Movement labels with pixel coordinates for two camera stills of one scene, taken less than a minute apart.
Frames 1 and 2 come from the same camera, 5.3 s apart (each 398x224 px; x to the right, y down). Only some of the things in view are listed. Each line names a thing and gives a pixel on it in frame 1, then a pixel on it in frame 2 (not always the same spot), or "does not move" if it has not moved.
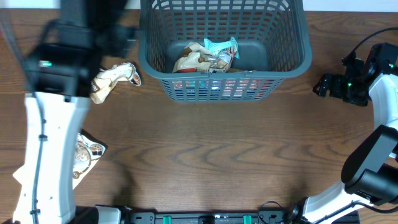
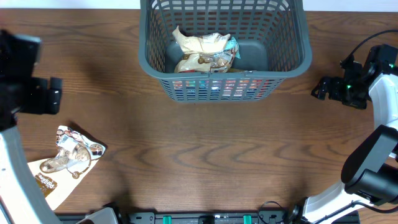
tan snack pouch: (196, 58) does not move
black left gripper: (115, 40) to (37, 103)
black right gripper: (337, 80) does not move
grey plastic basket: (272, 39) does not move
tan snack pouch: (104, 82) to (208, 43)
